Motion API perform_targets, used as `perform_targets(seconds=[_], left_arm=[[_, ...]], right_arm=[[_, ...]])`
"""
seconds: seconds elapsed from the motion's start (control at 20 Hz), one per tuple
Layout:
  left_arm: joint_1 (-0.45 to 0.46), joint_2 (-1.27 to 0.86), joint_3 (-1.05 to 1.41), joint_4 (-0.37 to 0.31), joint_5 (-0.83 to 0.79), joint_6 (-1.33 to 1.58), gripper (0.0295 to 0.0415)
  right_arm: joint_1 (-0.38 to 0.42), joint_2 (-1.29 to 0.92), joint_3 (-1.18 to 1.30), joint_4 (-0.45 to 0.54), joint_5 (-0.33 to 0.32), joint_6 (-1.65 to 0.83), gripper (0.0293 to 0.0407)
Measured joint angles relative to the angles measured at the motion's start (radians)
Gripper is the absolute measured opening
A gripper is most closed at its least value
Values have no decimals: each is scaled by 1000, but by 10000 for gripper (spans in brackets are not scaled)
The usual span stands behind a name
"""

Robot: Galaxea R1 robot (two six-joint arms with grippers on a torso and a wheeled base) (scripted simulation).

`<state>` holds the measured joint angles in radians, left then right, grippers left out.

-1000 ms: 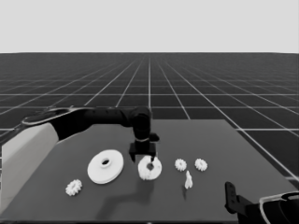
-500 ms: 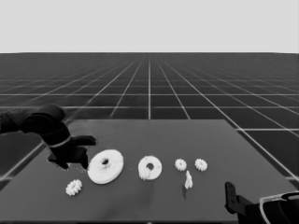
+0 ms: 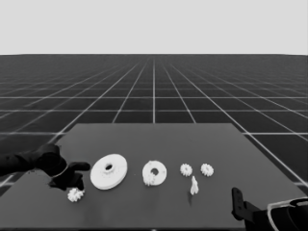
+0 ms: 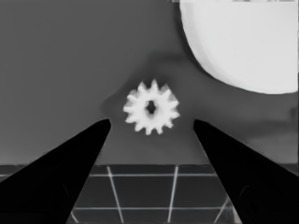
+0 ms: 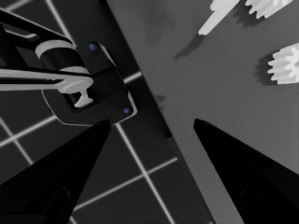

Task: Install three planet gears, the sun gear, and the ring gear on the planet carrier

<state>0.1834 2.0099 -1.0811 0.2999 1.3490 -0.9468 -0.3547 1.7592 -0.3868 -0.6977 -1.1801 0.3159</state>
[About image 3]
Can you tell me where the small white gear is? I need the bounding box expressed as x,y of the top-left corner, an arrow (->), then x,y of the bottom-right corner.
66,187 -> 86,203
200,163 -> 215,177
179,163 -> 193,177
142,172 -> 157,188

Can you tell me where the large thick white disc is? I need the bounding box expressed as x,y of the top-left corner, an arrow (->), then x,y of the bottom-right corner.
90,153 -> 129,191

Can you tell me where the small white T-shaped piece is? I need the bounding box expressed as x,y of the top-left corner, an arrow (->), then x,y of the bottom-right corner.
190,175 -> 200,195

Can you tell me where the white round carrier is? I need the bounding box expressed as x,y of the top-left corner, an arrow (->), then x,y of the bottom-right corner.
141,160 -> 167,187

